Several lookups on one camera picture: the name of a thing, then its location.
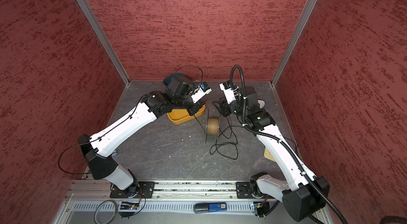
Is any blue black handheld device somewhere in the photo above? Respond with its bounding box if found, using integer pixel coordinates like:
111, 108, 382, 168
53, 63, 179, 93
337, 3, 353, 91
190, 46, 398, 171
193, 202, 227, 214

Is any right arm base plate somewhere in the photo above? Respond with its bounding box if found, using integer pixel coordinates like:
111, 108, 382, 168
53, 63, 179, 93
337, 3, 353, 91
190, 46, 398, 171
235, 182, 255, 199

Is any black cable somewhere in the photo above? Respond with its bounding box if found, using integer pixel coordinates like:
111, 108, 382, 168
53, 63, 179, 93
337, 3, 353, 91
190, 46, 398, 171
193, 103, 301, 160

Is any beige calculator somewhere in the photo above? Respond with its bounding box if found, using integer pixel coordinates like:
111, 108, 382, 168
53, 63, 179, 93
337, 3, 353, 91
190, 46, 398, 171
263, 148, 276, 162

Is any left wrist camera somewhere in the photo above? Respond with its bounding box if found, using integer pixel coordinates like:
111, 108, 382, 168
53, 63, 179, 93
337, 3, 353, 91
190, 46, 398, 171
191, 82, 212, 103

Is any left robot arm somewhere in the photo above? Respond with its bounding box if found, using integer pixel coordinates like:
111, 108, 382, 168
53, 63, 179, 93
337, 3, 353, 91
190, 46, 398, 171
78, 73, 212, 198

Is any aluminium rail frame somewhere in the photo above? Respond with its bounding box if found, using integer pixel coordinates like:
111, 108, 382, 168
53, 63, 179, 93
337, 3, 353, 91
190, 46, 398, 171
64, 179, 259, 201

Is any yellow plastic tray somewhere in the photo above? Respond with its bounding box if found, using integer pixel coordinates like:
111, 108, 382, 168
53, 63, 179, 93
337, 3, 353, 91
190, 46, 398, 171
167, 105, 206, 125

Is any right corner aluminium profile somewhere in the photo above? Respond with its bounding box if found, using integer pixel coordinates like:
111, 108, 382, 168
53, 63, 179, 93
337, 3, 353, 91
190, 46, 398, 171
271, 0, 318, 87

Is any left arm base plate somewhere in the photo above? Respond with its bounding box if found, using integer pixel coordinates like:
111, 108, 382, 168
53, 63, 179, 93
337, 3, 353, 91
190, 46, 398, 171
110, 181, 156, 199

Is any left corner aluminium profile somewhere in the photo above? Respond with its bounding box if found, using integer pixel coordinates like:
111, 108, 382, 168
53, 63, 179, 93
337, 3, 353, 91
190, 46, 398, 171
76, 0, 131, 87

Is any teal plastic tray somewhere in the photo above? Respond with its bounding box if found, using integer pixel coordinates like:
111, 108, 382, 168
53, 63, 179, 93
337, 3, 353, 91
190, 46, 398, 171
163, 73, 177, 86

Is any teal kitchen scale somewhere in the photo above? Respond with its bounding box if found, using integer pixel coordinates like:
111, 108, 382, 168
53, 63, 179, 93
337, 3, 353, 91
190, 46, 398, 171
258, 100, 266, 109

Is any corner aluminium profile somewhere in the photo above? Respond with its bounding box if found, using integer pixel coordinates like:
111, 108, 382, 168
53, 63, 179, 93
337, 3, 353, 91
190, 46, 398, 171
76, 0, 131, 87
271, 0, 318, 87

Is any grey cable spool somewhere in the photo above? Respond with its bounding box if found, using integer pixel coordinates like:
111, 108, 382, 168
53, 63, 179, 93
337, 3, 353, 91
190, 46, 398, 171
205, 107, 220, 144

